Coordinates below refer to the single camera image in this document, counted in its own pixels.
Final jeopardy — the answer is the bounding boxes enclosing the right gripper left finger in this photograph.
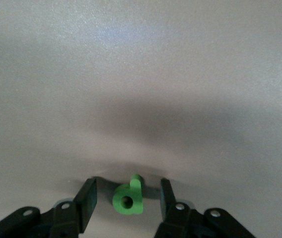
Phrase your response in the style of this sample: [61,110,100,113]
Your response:
[0,178,98,238]

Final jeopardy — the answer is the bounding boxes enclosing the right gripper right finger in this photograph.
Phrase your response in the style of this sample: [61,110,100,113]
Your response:
[153,178,256,238]

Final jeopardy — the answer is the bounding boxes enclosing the green letter d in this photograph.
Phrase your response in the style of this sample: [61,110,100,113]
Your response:
[112,174,144,215]

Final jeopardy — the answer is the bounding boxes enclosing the brown table cover sheet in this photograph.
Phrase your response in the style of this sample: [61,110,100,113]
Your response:
[0,0,282,238]

